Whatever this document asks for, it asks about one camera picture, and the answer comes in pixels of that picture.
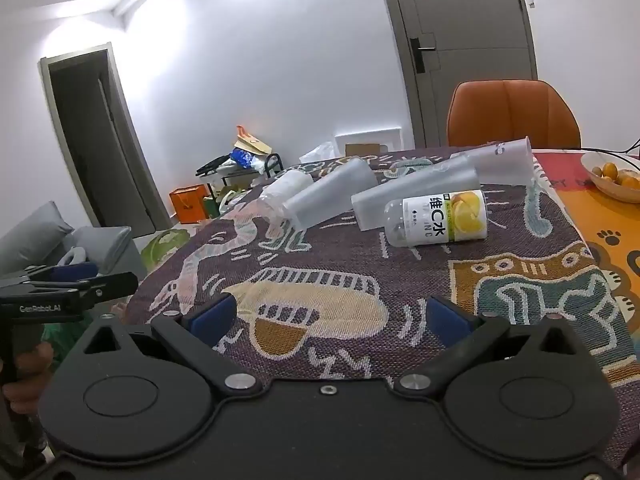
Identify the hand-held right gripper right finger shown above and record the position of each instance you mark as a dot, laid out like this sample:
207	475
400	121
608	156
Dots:
446	321

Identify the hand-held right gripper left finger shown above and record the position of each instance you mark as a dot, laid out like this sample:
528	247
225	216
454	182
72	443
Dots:
210	317

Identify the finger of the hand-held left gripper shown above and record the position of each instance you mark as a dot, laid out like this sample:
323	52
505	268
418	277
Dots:
75	271
111	284

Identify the translucent plastic cup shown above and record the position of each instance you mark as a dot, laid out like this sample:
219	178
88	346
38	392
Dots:
280	191
327	192
400	195
500	160

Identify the person's left hand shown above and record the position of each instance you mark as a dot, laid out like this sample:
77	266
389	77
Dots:
34	361

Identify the green cloth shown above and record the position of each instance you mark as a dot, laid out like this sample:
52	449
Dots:
62	332

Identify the grey sofa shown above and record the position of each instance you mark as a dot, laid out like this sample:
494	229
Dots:
40	240

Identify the green plastic bag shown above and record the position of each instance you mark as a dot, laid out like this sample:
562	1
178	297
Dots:
162	250

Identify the yellow label plastic bottle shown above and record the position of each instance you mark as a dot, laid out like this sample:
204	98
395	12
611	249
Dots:
435	217

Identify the printed woven blanket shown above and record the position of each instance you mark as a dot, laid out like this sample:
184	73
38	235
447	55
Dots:
350	280

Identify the orange gift bag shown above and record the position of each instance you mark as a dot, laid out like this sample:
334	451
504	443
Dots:
189	205

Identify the dark brown door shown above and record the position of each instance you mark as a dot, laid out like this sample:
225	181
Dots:
100	140

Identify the black storage rack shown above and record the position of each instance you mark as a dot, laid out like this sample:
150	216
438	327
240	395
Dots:
235	175

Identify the blue and white bag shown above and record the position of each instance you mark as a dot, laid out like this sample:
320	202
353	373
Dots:
247	159

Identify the beige paper bag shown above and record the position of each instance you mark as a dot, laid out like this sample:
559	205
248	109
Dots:
252	142

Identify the orange paw print tablecloth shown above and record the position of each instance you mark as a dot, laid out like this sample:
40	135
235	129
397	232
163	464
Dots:
607	220

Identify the brown cardboard box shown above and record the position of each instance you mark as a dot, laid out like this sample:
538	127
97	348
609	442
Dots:
362	149

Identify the white plastic bag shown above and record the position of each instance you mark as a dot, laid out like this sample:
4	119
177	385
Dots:
317	152

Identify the beige fruit bowl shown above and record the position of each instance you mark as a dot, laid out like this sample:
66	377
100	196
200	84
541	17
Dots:
602	187

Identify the orange leather chair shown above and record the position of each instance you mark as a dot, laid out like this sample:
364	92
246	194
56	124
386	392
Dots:
510	112

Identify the heap of small oranges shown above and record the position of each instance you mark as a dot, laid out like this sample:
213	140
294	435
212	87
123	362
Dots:
617	172

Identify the grey door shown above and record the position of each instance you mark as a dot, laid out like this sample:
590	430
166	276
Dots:
465	20

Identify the white wall box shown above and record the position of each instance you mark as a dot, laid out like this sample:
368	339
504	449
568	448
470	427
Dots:
367	136

